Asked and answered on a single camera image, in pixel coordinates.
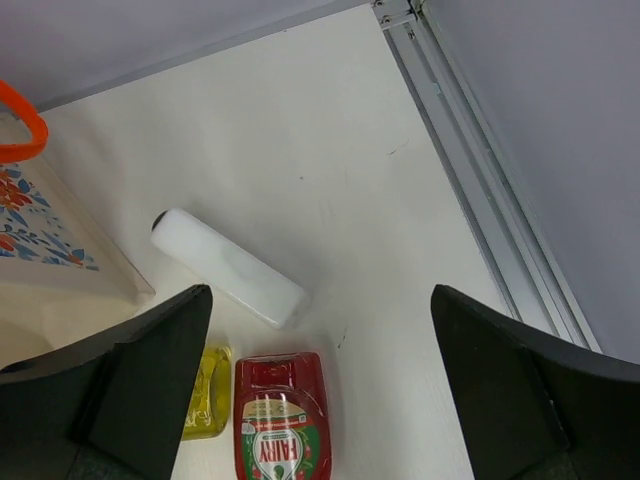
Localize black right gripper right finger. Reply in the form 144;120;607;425
431;285;639;479

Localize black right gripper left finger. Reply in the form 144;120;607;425
1;284;213;479

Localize canvas bag with orange handles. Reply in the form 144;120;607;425
1;83;155;366

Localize yellow Fairy dish soap bottle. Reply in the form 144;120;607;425
182;346;232;441

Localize aluminium frame rail right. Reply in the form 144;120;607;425
371;1;601;352

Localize red Fairy dish soap bottle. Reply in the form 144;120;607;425
233;352;332;480

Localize white plastic bottle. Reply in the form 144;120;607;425
151;208;309;329

